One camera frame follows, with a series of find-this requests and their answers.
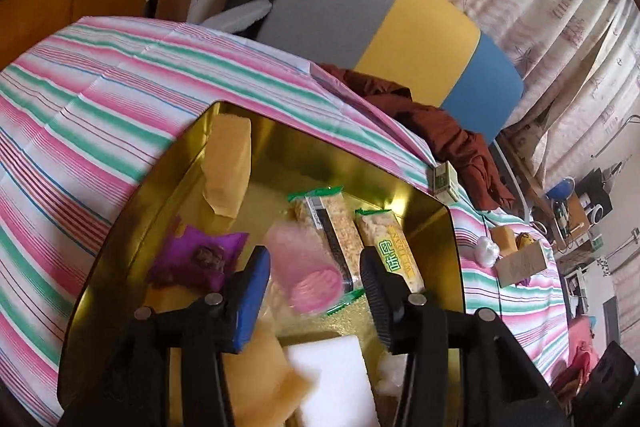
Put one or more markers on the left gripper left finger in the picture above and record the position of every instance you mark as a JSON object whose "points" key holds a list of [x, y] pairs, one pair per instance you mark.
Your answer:
{"points": [[243, 297]]}

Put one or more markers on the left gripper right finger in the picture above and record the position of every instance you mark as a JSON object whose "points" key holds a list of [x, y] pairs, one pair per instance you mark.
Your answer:
{"points": [[386, 294]]}

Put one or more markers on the cracker pack with yellow label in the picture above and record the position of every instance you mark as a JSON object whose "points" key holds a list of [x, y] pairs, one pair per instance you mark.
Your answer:
{"points": [[380, 229]]}

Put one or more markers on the pink hair roller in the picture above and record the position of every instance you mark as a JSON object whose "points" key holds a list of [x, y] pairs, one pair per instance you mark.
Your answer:
{"points": [[302, 268]]}

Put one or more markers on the cracker pack with black label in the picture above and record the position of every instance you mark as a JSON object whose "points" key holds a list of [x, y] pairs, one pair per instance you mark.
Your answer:
{"points": [[326, 210]]}

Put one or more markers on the large tan sponge block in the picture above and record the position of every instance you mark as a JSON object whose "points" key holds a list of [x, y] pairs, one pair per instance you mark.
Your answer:
{"points": [[264, 388]]}

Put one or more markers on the white foam sponge block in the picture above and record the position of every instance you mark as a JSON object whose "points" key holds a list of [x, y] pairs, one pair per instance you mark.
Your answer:
{"points": [[341, 393]]}

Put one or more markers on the yellow sponge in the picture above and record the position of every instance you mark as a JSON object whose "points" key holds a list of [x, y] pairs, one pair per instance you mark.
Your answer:
{"points": [[226, 164]]}

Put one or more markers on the small tan sponge cube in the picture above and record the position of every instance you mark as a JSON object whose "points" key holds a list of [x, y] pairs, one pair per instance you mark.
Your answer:
{"points": [[504, 237]]}

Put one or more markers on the purple snack packet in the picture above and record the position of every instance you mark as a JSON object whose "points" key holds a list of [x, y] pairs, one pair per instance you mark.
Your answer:
{"points": [[197, 260]]}

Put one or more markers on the clear plastic wrap ball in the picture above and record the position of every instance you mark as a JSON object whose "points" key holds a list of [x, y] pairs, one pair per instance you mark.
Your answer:
{"points": [[391, 374]]}

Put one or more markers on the gold tin box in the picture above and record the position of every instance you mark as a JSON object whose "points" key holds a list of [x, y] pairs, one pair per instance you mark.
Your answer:
{"points": [[106, 379]]}

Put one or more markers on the small green white box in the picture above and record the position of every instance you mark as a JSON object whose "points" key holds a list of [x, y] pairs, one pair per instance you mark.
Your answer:
{"points": [[446, 186]]}

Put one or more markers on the cream cardboard box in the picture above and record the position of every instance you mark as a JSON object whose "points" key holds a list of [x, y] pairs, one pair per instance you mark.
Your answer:
{"points": [[519, 266]]}

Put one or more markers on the dark red cloth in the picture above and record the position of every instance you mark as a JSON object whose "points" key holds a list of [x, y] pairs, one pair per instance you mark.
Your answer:
{"points": [[467, 151]]}

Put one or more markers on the striped bed sheet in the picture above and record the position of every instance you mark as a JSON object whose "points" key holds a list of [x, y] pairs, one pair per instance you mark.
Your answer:
{"points": [[87, 112]]}

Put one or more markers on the patterned pink curtain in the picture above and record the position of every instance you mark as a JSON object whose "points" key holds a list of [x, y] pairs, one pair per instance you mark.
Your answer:
{"points": [[579, 61]]}

